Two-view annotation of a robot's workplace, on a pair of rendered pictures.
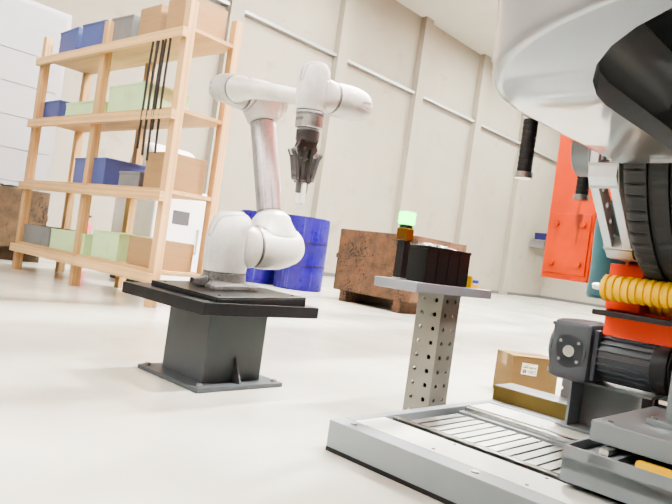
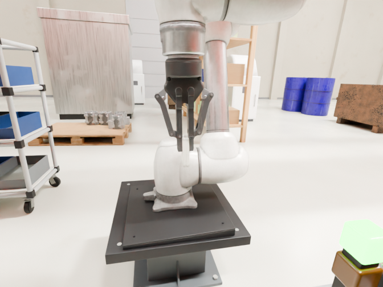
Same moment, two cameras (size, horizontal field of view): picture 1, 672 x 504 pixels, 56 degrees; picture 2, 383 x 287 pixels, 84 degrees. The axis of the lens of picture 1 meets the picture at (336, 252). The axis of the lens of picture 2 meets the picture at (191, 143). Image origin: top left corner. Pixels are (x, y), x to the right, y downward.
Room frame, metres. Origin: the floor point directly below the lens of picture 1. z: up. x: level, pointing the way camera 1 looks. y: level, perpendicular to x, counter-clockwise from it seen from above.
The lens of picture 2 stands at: (1.63, -0.14, 0.84)
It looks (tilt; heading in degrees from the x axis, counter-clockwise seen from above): 17 degrees down; 35
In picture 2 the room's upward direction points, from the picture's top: 2 degrees clockwise
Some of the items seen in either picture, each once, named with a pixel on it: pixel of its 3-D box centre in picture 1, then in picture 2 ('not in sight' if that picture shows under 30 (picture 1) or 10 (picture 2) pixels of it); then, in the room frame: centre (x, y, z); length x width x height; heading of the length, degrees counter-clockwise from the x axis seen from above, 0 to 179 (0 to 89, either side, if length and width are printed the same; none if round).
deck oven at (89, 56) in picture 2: not in sight; (97, 69); (4.26, 4.06, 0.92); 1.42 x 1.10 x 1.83; 137
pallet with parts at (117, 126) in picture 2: not in sight; (85, 126); (3.13, 2.64, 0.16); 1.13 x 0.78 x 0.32; 135
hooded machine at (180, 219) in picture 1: (159, 214); (238, 88); (5.88, 1.67, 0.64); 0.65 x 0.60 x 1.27; 49
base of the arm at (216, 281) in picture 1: (218, 279); (169, 192); (2.26, 0.40, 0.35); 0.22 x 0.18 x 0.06; 134
